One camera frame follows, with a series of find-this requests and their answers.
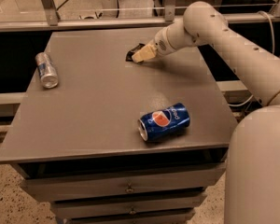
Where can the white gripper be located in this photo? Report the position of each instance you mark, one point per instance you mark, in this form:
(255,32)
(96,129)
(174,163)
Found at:
(159,44)

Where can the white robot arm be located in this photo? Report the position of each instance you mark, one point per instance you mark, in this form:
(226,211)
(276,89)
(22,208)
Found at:
(252,180)

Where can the blue pepsi can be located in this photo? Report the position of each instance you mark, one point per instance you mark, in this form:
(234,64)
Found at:
(158,124)

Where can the silver soda can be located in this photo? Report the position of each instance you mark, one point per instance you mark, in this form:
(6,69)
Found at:
(46,70)

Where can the metal railing frame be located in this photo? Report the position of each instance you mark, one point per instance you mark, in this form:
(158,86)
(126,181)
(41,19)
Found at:
(42,15)

